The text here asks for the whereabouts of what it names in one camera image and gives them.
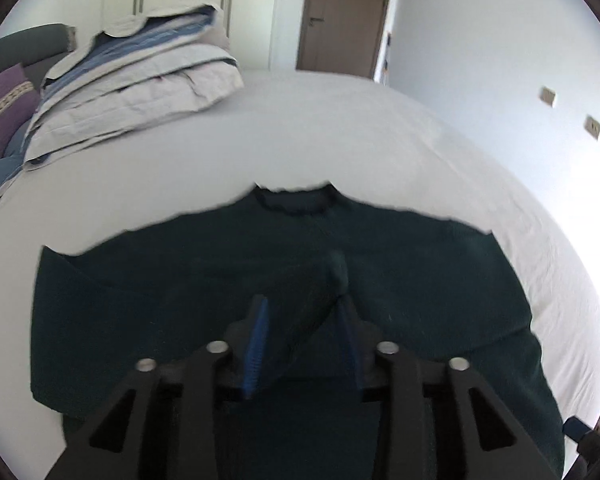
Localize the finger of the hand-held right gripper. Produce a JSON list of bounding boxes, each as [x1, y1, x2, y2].
[[564, 416, 600, 480]]

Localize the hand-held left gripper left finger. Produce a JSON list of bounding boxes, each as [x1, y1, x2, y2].
[[44, 294, 270, 480]]

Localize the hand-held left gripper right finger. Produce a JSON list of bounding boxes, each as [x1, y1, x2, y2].
[[334, 294, 566, 480]]

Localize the dark green sweater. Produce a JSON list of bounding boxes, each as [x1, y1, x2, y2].
[[30, 182, 566, 480]]

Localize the bed with white sheet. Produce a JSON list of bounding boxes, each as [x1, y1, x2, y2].
[[0, 67, 600, 480]]

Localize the folded grey blue duvet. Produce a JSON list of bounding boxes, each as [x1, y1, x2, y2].
[[24, 4, 245, 171]]

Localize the brown wooden door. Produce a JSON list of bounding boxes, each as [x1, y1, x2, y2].
[[296, 0, 397, 79]]

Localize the purple patterned cushion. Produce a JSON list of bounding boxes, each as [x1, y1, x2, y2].
[[0, 62, 40, 158]]

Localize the grey upholstered headboard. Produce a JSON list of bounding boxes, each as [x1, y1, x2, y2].
[[0, 22, 77, 91]]

